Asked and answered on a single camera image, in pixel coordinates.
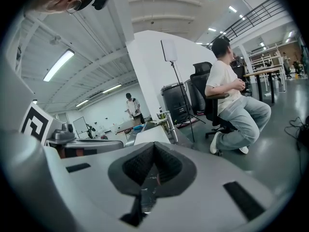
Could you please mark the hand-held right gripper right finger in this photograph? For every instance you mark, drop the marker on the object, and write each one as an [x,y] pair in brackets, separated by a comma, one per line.
[173,168]

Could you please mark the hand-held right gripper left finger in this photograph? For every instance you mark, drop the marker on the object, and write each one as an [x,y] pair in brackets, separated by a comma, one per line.
[135,168]

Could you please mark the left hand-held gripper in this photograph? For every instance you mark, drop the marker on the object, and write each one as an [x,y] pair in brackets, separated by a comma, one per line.
[36,124]

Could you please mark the cluttered work table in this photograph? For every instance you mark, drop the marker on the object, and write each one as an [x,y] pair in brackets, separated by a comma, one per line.
[128,127]

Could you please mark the white board on stand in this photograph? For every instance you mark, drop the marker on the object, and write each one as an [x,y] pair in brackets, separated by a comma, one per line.
[80,127]

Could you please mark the long ceiling tube lamp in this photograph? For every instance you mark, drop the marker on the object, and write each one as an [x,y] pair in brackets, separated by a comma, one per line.
[82,103]
[112,88]
[59,65]

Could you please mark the black round bin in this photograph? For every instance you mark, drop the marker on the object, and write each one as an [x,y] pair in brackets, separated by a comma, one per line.
[173,103]

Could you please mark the grey bin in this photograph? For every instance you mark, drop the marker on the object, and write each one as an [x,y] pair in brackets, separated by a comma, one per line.
[193,98]

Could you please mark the black tripod stand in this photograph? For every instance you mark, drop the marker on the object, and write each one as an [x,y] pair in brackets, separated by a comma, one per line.
[182,93]

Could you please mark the black mesh office chair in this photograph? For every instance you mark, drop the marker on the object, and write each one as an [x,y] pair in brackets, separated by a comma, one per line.
[201,86]

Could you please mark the flat light panel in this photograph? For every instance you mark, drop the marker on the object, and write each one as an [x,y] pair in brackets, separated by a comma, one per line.
[169,50]

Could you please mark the wooden desk with black legs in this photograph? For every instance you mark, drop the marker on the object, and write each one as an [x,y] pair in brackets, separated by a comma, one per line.
[262,72]

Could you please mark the white shelf rack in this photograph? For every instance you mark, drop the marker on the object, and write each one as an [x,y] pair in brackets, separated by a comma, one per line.
[265,59]

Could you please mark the black balcony railing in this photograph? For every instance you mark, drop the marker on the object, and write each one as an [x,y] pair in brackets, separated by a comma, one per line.
[253,17]

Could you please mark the silver metal clamp post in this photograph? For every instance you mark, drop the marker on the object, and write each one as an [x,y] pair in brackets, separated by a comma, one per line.
[171,127]

